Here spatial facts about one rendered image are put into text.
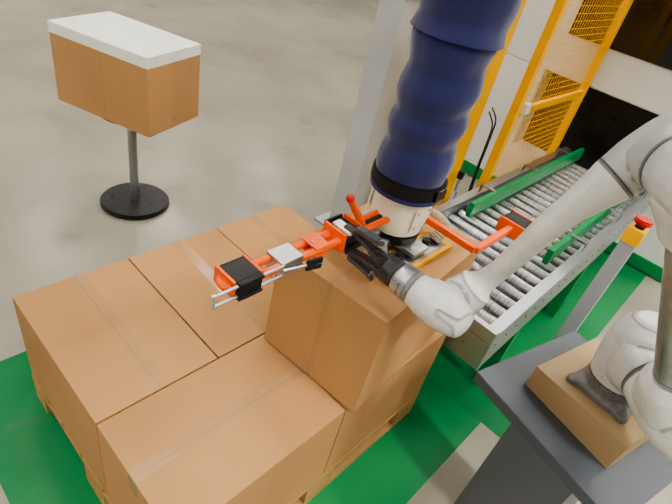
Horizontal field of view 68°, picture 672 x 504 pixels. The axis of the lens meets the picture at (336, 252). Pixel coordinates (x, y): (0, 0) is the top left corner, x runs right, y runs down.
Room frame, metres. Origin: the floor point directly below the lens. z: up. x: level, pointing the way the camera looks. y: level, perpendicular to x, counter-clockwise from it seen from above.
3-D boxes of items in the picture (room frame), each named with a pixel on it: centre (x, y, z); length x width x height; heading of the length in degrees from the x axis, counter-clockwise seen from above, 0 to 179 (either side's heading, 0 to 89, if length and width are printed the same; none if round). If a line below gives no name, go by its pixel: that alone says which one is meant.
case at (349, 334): (1.32, -0.16, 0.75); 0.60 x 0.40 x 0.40; 149
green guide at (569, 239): (2.70, -1.51, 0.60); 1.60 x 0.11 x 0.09; 144
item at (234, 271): (0.85, 0.20, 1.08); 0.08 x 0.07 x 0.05; 144
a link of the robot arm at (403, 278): (0.99, -0.19, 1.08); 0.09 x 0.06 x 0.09; 144
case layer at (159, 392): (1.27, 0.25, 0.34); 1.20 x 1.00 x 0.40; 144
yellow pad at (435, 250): (1.27, -0.23, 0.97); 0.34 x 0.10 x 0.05; 144
